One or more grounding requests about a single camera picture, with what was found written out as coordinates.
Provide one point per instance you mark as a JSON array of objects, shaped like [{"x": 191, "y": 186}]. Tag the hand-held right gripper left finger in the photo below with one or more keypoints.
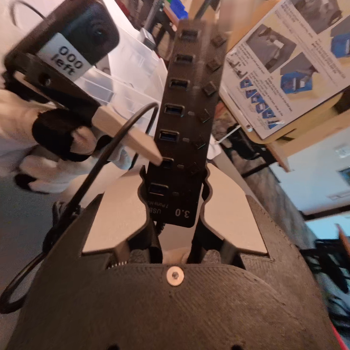
[{"x": 114, "y": 218}]

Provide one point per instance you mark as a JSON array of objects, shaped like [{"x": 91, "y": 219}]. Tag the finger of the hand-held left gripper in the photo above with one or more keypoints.
[{"x": 142, "y": 146}]

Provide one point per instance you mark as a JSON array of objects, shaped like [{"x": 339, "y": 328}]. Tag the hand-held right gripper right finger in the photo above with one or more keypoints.
[{"x": 232, "y": 218}]

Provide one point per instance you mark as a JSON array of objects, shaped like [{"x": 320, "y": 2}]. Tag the clear plastic bin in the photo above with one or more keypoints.
[{"x": 131, "y": 68}]

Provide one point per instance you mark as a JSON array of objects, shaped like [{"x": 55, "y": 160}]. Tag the black usb hub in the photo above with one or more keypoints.
[{"x": 188, "y": 95}]

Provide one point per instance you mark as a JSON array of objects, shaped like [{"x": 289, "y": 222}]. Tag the person's left hand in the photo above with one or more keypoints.
[{"x": 16, "y": 123}]

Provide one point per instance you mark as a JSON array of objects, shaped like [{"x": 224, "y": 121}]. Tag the small gray box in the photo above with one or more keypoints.
[{"x": 147, "y": 38}]

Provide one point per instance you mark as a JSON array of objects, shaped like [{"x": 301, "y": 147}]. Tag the plywood poster board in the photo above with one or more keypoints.
[{"x": 314, "y": 128}]

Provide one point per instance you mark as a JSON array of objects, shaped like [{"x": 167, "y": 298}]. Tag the blue plastic bin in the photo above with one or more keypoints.
[{"x": 179, "y": 9}]

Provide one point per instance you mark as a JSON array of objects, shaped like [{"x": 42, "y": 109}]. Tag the instruction poster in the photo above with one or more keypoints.
[{"x": 287, "y": 68}]

